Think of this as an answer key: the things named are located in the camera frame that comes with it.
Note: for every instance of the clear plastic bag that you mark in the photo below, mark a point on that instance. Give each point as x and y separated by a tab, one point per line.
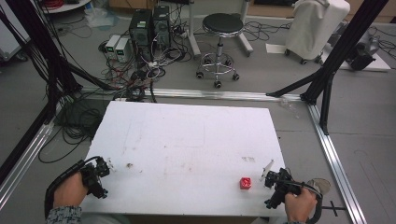
99	17

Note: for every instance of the large black computer tower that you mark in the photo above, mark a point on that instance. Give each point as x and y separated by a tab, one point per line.
140	34

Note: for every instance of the white bench power supply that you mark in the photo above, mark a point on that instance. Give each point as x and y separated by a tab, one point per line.
122	49
112	45

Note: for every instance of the person's right hand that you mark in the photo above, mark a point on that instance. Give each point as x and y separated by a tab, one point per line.
300	205

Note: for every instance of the black floor device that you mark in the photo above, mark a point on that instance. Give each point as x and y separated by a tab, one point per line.
362	57

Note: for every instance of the black diagonal frame bar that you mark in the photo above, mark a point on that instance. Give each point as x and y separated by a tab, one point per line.
25	143

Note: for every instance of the grey round floor pad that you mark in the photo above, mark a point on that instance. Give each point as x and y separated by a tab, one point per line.
323	185

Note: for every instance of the white floor board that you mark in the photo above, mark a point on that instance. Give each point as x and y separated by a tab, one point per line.
378	63

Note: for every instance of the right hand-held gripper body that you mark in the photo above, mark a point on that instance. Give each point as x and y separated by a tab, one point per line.
281	185

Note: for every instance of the white round table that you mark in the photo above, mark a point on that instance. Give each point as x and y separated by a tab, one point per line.
67	5

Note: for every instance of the black braced frame post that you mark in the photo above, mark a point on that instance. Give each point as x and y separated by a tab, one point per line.
345	46

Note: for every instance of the black round stool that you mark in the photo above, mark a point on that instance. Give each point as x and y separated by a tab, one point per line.
222	23

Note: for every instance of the slim black computer tower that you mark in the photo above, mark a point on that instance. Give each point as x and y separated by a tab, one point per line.
161	26

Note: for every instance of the small red cube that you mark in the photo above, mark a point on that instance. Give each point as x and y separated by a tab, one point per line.
245	183

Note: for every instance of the white covered cart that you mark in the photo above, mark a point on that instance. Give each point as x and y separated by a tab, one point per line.
314	28

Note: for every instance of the person's left hand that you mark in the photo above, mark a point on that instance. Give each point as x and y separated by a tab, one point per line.
70	191

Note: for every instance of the long aluminium floor rail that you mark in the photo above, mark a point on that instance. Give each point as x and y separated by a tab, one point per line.
218	94

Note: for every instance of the white desk leg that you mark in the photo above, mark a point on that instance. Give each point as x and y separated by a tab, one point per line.
193	34
246	40

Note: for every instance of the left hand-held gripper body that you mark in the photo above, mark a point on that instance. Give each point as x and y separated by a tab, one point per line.
93	174

